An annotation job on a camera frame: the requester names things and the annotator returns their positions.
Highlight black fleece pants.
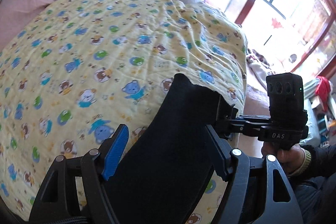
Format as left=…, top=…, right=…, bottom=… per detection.
left=105, top=73, right=233, bottom=223

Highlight person's right hand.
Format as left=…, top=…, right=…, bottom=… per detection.
left=261, top=142, right=306, bottom=176

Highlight person's right forearm sleeve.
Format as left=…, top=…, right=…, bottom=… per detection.
left=289, top=145, right=335, bottom=223

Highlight yellow bear print bedsheet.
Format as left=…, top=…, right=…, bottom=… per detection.
left=1, top=0, right=247, bottom=220

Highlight red cloth on clutter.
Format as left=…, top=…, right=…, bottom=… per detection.
left=315, top=76, right=332, bottom=112

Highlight patterned blanket beside bed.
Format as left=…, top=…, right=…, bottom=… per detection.
left=246, top=48, right=275, bottom=90

